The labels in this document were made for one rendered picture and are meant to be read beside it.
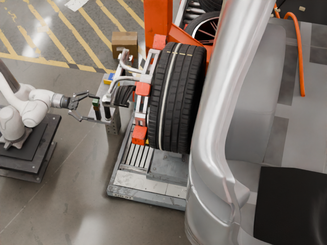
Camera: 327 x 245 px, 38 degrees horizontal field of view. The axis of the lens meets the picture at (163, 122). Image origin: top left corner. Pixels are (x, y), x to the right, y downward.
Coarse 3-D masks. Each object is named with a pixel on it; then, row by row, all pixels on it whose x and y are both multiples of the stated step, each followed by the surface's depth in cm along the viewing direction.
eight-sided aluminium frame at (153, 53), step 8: (152, 56) 275; (160, 56) 280; (152, 64) 269; (144, 72) 266; (152, 72) 266; (144, 80) 263; (152, 80) 267; (144, 104) 265; (136, 112) 267; (144, 112) 266; (136, 120) 270; (144, 120) 268
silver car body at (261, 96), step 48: (240, 0) 203; (288, 0) 348; (240, 48) 191; (288, 48) 287; (240, 96) 240; (288, 96) 266; (192, 144) 183; (240, 144) 249; (288, 144) 260; (192, 192) 191; (240, 192) 181; (288, 192) 246; (192, 240) 236; (240, 240) 201; (288, 240) 231
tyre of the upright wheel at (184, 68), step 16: (192, 48) 273; (160, 64) 262; (176, 64) 261; (192, 64) 261; (160, 80) 258; (176, 80) 258; (192, 80) 257; (160, 96) 258; (176, 96) 257; (192, 96) 255; (160, 112) 259; (176, 112) 257; (192, 112) 262; (176, 128) 261; (176, 144) 270
